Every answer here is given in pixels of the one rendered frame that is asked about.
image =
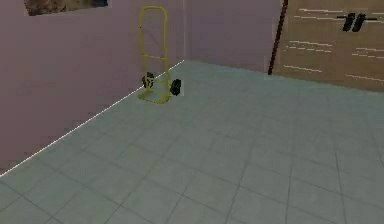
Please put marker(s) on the light brown wooden door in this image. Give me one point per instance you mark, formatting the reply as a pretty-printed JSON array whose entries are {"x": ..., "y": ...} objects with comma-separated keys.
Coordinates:
[{"x": 326, "y": 50}]

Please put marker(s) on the yellow hand truck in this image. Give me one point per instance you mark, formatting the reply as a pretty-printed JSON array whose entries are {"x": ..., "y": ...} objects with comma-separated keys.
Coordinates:
[{"x": 154, "y": 97}]

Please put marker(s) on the framed brown wall picture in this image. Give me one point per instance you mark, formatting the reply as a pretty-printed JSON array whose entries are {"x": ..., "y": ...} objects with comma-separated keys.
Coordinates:
[{"x": 60, "y": 5}]

